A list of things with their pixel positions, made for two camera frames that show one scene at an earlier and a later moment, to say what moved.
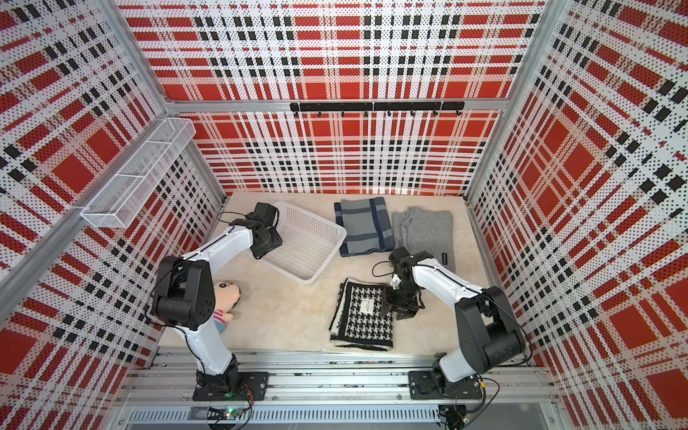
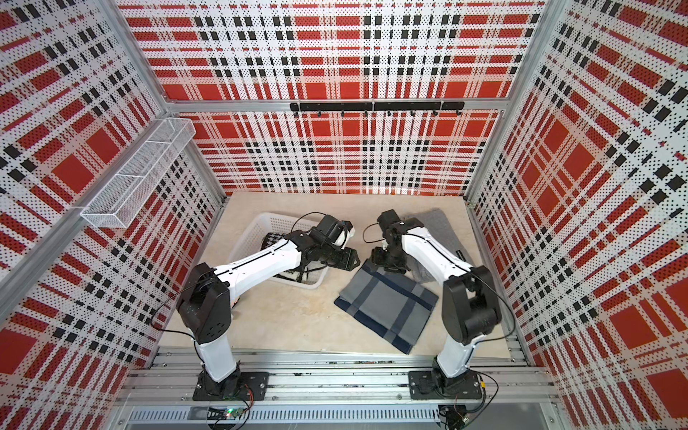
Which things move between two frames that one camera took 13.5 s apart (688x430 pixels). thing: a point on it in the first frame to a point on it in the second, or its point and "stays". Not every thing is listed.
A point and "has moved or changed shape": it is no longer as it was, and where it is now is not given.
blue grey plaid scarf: (367, 226) to (394, 306)
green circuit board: (232, 412) stays
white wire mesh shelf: (125, 194) stays
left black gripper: (258, 251) to (348, 261)
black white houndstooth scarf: (356, 321) to (270, 240)
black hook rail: (388, 107) stays
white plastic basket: (309, 243) has moved or changed shape
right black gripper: (408, 311) to (377, 258)
